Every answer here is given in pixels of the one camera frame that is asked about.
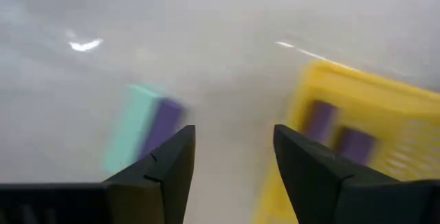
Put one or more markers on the teal foam block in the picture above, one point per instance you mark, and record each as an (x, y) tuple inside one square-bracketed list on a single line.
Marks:
[(132, 128)]

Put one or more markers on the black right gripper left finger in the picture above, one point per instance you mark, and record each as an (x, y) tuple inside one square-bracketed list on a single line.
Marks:
[(165, 169)]

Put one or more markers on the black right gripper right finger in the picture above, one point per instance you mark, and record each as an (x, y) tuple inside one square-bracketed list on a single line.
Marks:
[(309, 176)]

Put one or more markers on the purple foam block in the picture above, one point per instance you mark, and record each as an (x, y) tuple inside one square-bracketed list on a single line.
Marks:
[(357, 145), (165, 121), (319, 121)]

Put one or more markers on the yellow plastic basket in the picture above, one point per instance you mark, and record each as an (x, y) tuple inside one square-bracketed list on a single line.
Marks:
[(395, 114)]

